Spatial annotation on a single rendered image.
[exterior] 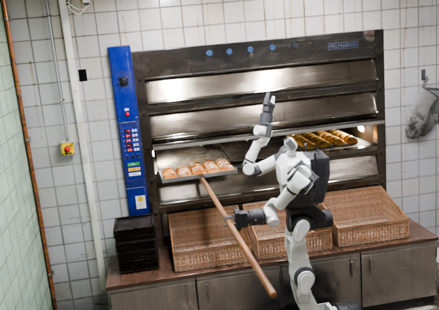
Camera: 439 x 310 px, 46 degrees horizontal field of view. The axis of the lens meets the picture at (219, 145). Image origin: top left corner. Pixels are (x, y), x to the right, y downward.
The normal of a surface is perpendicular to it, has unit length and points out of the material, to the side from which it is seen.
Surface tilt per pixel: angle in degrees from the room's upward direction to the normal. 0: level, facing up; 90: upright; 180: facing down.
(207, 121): 70
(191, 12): 90
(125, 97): 90
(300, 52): 90
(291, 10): 90
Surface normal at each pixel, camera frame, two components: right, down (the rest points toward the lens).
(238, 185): 0.12, -0.14
